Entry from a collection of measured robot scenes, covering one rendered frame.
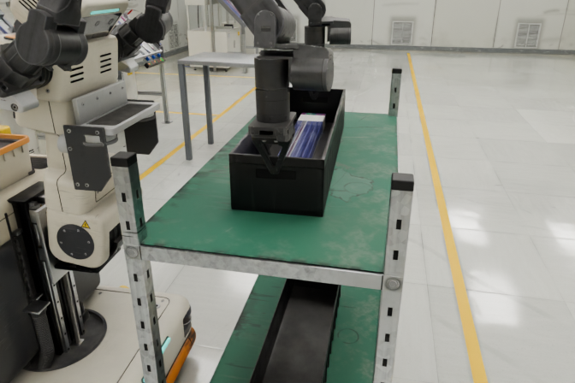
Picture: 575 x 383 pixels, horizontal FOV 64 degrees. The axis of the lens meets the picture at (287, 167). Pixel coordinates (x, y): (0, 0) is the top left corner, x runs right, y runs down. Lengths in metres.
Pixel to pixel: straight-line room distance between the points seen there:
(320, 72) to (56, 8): 0.50
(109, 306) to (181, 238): 1.04
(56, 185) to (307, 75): 0.75
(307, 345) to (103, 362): 0.62
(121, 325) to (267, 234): 1.01
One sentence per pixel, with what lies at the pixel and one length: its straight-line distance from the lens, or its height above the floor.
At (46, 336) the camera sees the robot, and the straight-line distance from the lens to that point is 1.57.
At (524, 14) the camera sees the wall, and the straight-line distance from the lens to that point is 10.47.
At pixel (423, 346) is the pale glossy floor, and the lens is 2.04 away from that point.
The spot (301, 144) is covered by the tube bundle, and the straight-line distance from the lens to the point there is 1.08.
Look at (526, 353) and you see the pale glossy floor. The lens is 2.16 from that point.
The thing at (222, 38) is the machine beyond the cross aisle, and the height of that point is 0.52.
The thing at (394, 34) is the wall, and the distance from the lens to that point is 10.18.
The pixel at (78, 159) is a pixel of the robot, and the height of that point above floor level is 0.96.
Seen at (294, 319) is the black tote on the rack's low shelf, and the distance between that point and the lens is 1.53.
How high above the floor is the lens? 1.35
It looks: 22 degrees down
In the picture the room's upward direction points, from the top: straight up
